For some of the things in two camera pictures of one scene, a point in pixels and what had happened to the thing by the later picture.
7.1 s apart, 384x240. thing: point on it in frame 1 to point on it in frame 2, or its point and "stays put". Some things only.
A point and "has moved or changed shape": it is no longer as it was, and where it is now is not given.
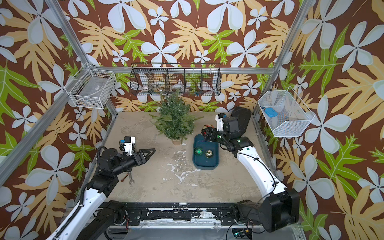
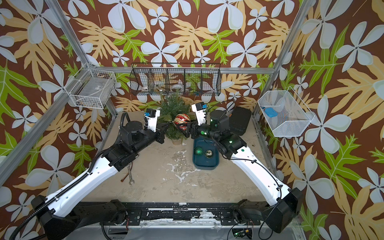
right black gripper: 211,131 to 193,127
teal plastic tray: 205,153 stays put
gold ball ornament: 208,154 stays put
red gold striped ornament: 207,125 has moved or changed shape
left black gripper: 139,158 to 160,132
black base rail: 179,214 stays put
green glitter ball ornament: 198,151 stays put
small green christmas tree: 174,119 stays put
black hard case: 243,116 stays put
